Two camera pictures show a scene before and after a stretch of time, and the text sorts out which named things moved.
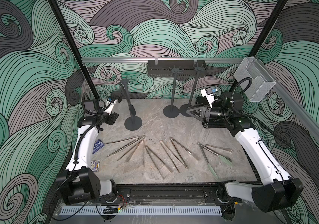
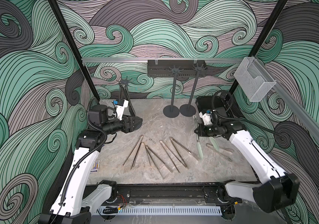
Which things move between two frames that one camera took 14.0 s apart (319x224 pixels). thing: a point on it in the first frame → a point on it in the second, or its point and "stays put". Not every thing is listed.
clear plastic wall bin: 254,81 stays put
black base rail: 170,193 stays put
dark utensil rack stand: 173,111 stays put
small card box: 95,165 stays put
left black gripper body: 108,119 → 114,126
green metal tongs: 223,159 → 199,146
